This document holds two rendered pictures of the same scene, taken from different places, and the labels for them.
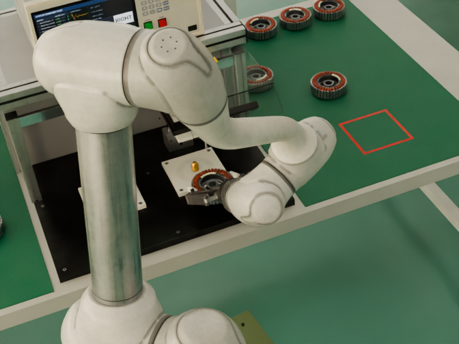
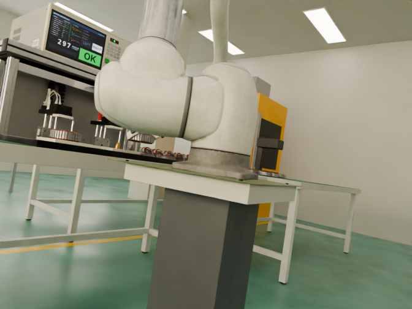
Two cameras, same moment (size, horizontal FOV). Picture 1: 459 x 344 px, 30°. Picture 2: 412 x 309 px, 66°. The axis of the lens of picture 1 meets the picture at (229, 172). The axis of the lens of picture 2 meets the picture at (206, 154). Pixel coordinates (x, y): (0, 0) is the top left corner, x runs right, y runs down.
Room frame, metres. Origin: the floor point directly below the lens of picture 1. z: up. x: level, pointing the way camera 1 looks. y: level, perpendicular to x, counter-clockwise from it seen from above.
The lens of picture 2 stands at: (0.42, 0.55, 0.77)
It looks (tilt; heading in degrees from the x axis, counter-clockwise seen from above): 2 degrees up; 326
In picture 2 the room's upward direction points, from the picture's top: 8 degrees clockwise
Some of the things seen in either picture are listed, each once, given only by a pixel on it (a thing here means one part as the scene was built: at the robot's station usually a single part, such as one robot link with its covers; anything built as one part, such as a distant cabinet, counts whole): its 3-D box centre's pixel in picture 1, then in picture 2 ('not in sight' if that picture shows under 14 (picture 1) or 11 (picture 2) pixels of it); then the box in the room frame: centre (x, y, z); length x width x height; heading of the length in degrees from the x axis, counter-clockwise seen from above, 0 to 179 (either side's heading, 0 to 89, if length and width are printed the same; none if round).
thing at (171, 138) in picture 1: (177, 136); (99, 143); (1.96, 0.14, 0.80); 0.08 x 0.05 x 0.06; 108
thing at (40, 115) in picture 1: (129, 90); (89, 88); (1.88, 0.24, 1.03); 0.62 x 0.01 x 0.03; 108
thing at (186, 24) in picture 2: not in sight; (160, 107); (5.58, -1.81, 1.65); 0.50 x 0.45 x 3.30; 18
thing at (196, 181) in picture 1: (212, 185); (140, 138); (1.68, 0.05, 0.84); 0.11 x 0.11 x 0.04
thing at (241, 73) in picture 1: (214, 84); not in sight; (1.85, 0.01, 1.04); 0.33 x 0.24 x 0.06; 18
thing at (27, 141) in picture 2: (153, 185); (89, 149); (1.80, 0.21, 0.76); 0.64 x 0.47 x 0.02; 108
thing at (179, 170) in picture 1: (195, 170); (116, 149); (1.82, 0.09, 0.78); 0.15 x 0.15 x 0.01; 18
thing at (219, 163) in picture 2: not in sight; (221, 164); (1.07, 0.06, 0.78); 0.22 x 0.18 x 0.06; 127
